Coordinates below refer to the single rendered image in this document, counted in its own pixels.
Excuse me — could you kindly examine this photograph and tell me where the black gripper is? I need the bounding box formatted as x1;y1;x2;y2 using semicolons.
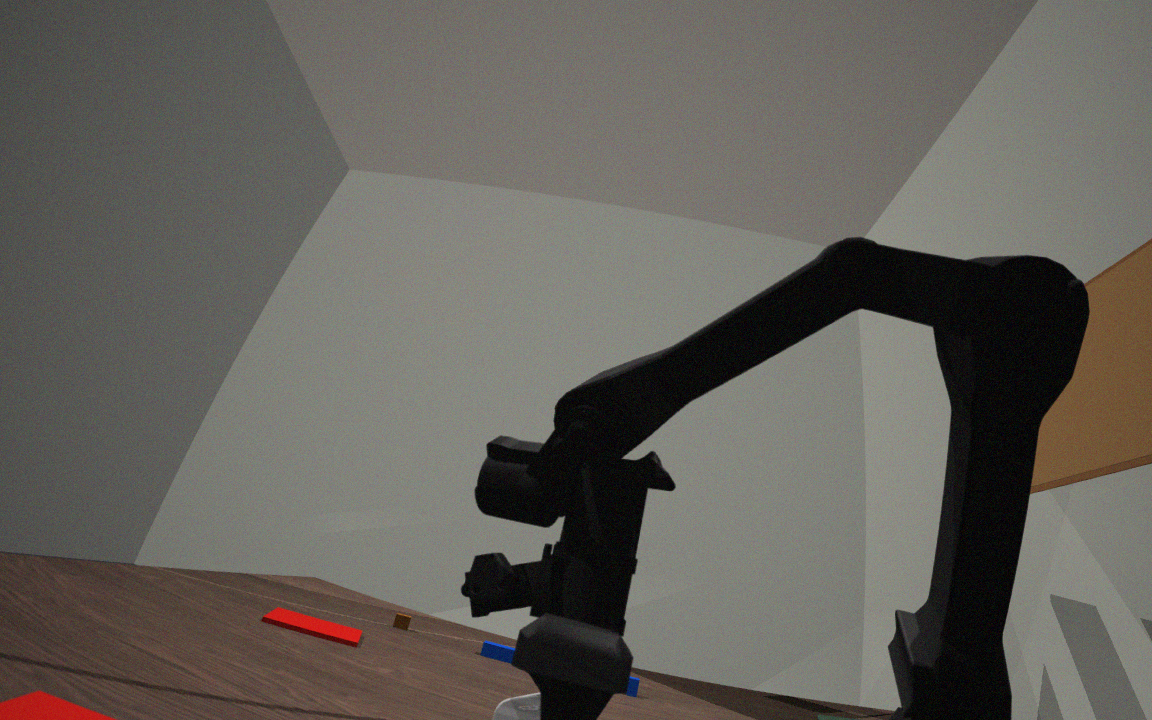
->
511;530;638;720

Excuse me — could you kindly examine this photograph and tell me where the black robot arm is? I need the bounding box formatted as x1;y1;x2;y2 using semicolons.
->
461;237;1089;720

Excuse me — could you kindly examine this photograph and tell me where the blue rectangular block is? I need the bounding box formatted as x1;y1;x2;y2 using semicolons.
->
480;641;515;664

